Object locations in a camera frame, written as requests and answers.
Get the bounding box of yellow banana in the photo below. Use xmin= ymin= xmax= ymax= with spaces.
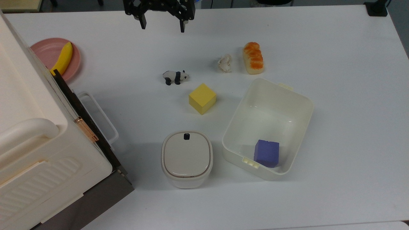
xmin=50 ymin=42 xmax=73 ymax=76

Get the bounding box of cream lidded trash can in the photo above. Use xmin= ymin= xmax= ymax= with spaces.
xmin=161 ymin=130 xmax=214 ymax=189

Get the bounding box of toy panda figure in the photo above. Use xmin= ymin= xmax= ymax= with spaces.
xmin=162 ymin=70 xmax=189 ymax=85

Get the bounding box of white drawer handle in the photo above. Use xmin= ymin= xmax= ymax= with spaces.
xmin=74 ymin=91 xmax=119 ymax=146

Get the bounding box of purple cube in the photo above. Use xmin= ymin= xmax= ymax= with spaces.
xmin=254 ymin=139 xmax=280 ymax=168

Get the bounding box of orange-topped bread loaf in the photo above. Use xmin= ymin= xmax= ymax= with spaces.
xmin=242 ymin=42 xmax=265 ymax=75

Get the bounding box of cream plastic storage box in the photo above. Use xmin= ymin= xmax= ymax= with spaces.
xmin=0 ymin=11 xmax=113 ymax=230

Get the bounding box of cream plastic basket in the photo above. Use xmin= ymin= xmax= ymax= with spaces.
xmin=222 ymin=78 xmax=314 ymax=181

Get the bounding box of crumpled white paper lump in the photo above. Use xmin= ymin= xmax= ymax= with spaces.
xmin=218 ymin=54 xmax=232 ymax=73

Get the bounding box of yellow cube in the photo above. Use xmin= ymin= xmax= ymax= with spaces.
xmin=188 ymin=83 xmax=217 ymax=115

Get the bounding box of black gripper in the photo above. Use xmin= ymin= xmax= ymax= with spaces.
xmin=123 ymin=0 xmax=196 ymax=33

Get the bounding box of copper latch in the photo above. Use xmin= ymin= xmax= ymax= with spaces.
xmin=74 ymin=117 xmax=99 ymax=143

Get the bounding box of black clamp mount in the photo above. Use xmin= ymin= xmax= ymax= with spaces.
xmin=364 ymin=0 xmax=389 ymax=17

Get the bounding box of wooden side table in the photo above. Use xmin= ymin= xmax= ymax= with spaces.
xmin=0 ymin=0 xmax=43 ymax=13

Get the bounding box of pink plate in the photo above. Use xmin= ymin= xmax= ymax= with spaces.
xmin=30 ymin=38 xmax=81 ymax=82

